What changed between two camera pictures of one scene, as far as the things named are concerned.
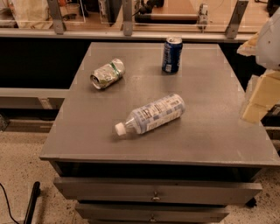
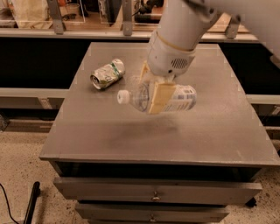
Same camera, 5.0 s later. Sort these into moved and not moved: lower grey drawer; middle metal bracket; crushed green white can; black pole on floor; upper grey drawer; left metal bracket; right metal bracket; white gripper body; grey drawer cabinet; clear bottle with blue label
Moved: clear bottle with blue label; white gripper body
Not moved: middle metal bracket; upper grey drawer; crushed green white can; black pole on floor; left metal bracket; lower grey drawer; grey drawer cabinet; right metal bracket
